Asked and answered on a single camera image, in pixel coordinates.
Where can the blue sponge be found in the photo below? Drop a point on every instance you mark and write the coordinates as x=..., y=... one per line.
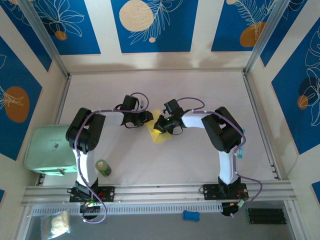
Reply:
x=191, y=215

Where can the mint green box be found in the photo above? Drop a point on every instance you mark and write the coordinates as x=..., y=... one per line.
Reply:
x=42, y=150

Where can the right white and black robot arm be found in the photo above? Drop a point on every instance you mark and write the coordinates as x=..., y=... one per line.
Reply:
x=222, y=130

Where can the black ribbed rack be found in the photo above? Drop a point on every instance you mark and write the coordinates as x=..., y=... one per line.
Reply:
x=266, y=216

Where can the teal packet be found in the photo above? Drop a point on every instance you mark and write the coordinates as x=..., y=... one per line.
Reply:
x=240, y=153

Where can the dark green bottle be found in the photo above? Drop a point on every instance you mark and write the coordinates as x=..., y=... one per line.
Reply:
x=103, y=168

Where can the aluminium frame post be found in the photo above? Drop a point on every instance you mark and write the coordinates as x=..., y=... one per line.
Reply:
x=47, y=40
x=264, y=37

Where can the long aluminium mounting rail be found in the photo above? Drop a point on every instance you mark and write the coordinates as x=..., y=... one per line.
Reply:
x=160, y=192

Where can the clear bag with pale contents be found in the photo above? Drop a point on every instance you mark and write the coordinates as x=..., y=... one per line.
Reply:
x=58, y=223

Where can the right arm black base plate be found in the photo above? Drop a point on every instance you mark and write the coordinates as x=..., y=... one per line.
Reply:
x=212, y=192

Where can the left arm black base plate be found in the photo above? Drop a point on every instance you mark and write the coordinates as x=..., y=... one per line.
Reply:
x=107, y=193

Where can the yellow cloth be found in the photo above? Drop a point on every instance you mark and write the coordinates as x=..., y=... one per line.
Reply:
x=160, y=138

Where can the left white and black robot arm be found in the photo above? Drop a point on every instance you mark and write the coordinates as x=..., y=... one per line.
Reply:
x=85, y=132

